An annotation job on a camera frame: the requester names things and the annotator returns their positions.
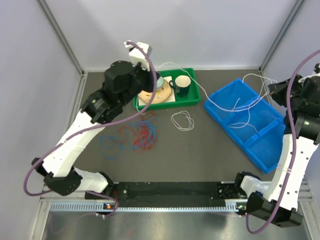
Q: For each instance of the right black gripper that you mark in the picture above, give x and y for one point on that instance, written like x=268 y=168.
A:
x=276 y=90

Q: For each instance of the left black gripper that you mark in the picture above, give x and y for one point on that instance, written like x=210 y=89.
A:
x=149 y=74

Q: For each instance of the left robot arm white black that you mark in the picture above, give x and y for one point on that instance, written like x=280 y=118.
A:
x=123 y=81

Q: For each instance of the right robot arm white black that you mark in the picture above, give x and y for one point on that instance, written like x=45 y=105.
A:
x=286 y=182

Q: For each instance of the light blue ceramic bowl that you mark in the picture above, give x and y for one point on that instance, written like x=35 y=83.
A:
x=160 y=82

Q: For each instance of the peach ceramic plate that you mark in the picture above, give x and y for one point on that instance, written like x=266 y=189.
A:
x=162 y=94

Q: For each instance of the blue plastic divided bin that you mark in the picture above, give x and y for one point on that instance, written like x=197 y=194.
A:
x=250 y=121

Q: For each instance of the dark green mug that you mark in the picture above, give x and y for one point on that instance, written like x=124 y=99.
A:
x=181 y=85

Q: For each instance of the green plastic tray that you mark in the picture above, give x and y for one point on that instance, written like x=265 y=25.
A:
x=175 y=101

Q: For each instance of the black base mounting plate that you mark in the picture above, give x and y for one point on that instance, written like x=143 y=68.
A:
x=173 y=194

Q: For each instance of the grey slotted cable duct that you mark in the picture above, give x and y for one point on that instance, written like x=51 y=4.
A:
x=106 y=207

